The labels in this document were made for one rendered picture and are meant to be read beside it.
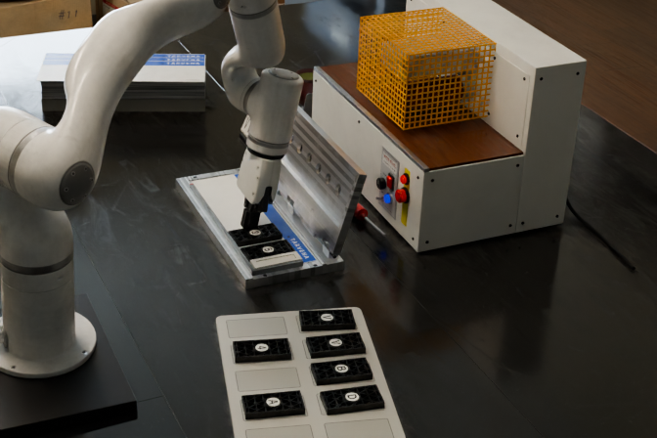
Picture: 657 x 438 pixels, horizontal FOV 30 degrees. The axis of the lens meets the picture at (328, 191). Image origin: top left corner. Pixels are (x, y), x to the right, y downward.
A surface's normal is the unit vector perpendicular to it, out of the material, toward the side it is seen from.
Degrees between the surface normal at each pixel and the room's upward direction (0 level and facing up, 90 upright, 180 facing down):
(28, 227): 33
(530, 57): 0
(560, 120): 90
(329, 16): 0
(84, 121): 56
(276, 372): 0
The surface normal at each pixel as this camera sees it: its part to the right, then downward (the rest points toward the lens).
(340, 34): 0.04, -0.88
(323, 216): -0.87, -0.09
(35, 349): 0.08, 0.52
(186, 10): 0.16, 0.67
